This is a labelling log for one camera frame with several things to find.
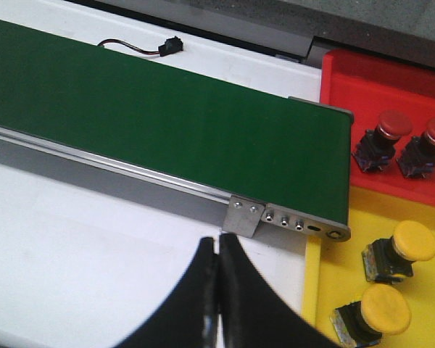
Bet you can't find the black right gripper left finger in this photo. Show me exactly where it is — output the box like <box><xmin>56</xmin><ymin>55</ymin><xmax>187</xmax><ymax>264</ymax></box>
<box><xmin>120</xmin><ymin>237</ymin><xmax>218</xmax><ymax>347</ymax></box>

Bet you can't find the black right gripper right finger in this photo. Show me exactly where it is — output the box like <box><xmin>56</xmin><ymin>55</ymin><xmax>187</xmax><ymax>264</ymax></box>
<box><xmin>217</xmin><ymin>233</ymin><xmax>337</xmax><ymax>347</ymax></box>

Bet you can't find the yellow mushroom push button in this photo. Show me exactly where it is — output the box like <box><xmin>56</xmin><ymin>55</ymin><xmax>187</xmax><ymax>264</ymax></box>
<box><xmin>331</xmin><ymin>283</ymin><xmax>412</xmax><ymax>347</ymax></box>
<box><xmin>362</xmin><ymin>220</ymin><xmax>435</xmax><ymax>285</ymax></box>

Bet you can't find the red mushroom push button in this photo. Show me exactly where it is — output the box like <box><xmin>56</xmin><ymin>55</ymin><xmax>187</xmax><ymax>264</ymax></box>
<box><xmin>352</xmin><ymin>110</ymin><xmax>413</xmax><ymax>173</ymax></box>
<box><xmin>397</xmin><ymin>117</ymin><xmax>435</xmax><ymax>178</ymax></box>

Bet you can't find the yellow plastic tray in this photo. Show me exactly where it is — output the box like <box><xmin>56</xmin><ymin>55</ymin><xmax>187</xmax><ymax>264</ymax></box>
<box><xmin>302</xmin><ymin>186</ymin><xmax>435</xmax><ymax>347</ymax></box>

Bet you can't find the green conveyor belt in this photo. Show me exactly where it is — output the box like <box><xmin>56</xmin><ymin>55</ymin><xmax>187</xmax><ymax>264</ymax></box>
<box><xmin>0</xmin><ymin>20</ymin><xmax>352</xmax><ymax>223</ymax></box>

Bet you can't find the red plastic tray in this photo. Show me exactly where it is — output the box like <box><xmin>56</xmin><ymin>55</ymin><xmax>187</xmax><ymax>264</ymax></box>
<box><xmin>320</xmin><ymin>49</ymin><xmax>435</xmax><ymax>206</ymax></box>

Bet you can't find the black sensor connector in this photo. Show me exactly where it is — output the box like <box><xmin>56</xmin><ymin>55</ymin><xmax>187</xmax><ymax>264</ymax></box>
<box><xmin>97</xmin><ymin>36</ymin><xmax>183</xmax><ymax>57</ymax></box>

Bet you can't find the aluminium conveyor frame rail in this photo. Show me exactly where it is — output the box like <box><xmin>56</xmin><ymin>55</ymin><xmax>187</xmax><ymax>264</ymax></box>
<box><xmin>0</xmin><ymin>96</ymin><xmax>355</xmax><ymax>242</ymax></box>

